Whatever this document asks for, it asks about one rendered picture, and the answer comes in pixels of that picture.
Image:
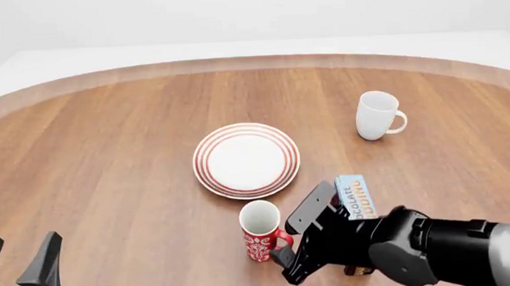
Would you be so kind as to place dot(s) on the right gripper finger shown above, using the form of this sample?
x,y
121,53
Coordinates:
x,y
282,256

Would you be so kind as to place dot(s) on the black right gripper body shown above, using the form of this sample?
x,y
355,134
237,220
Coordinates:
x,y
305,260

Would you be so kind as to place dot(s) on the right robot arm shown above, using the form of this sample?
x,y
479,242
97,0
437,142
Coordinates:
x,y
449,247

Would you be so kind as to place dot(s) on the red patterned mug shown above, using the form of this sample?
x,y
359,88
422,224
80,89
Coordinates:
x,y
257,246

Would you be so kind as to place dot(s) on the white plate with red rings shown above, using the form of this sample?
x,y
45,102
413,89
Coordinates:
x,y
246,161

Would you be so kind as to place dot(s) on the white mug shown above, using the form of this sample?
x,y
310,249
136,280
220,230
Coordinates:
x,y
372,121

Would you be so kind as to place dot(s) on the blue chocolate pudding box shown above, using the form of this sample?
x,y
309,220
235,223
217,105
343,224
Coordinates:
x,y
357,193

